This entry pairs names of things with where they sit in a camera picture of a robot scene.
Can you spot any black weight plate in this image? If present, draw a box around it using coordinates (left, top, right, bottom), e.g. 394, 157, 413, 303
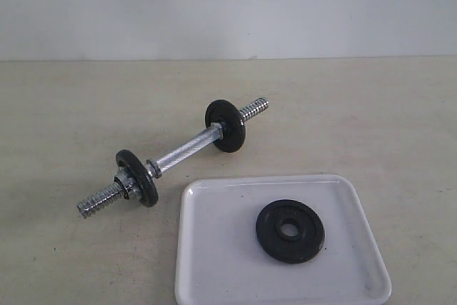
116, 149, 159, 208
256, 199, 325, 264

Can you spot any chrome threaded dumbbell bar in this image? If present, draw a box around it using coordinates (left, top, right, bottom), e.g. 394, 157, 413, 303
76, 97, 269, 219

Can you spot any white rectangular plastic tray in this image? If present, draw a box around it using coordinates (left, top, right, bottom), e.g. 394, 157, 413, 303
175, 174, 392, 304

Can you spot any black weight plate end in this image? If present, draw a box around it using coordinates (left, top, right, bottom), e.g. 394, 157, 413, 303
204, 99, 246, 153

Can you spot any chrome spinlock collar nut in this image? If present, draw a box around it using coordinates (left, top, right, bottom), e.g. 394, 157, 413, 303
114, 172, 132, 200

